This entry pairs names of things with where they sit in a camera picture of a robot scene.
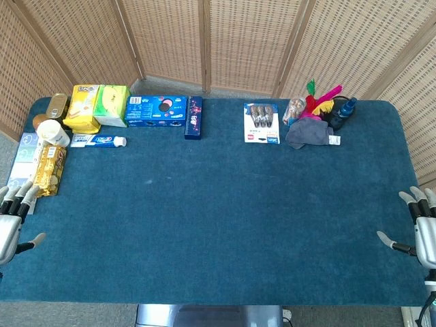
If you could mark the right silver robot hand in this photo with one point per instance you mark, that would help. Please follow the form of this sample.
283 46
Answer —
425 235

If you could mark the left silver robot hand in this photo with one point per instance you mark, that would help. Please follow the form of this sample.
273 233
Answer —
7 231

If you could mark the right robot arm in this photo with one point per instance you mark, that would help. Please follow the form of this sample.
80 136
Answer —
431 276

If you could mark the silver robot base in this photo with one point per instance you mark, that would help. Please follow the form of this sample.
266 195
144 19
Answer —
210 316

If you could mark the white wet wipes pack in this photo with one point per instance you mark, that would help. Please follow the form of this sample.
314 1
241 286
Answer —
22 160

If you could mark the gold snack package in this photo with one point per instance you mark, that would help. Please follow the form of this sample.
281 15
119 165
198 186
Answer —
49 170

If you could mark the white paper cup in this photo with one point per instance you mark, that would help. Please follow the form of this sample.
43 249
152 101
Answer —
53 133

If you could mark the brown round lid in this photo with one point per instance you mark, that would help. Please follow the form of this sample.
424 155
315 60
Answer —
40 121

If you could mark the white blue toothpaste tube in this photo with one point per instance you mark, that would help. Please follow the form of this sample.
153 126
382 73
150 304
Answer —
98 140

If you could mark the gold tin can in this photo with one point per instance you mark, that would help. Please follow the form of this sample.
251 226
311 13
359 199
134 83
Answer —
57 106

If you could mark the yellow biscuit package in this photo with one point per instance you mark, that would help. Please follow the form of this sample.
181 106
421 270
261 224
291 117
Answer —
83 108

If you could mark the blue black spray bottle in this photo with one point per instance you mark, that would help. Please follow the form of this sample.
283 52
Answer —
342 112

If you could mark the grey cloth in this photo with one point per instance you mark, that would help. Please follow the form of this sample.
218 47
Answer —
310 133

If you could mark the green tissue pack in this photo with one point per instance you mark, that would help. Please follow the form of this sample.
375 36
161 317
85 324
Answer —
111 105

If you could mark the colourful feather shuttlecock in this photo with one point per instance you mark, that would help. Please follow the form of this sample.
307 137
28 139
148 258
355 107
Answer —
320 101

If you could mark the clear plastic jar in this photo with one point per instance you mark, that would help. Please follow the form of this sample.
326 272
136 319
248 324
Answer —
295 108

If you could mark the blue Oreo cookie box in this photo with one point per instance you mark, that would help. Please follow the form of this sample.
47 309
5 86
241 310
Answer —
156 111

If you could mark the pen blister pack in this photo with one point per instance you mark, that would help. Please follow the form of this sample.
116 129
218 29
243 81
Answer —
261 123

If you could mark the blue table mat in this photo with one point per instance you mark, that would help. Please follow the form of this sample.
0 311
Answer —
218 218

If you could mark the dark blue slim box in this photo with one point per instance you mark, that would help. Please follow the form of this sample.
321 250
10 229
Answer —
193 118

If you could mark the wicker folding screen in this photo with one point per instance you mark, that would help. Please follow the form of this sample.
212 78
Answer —
218 41

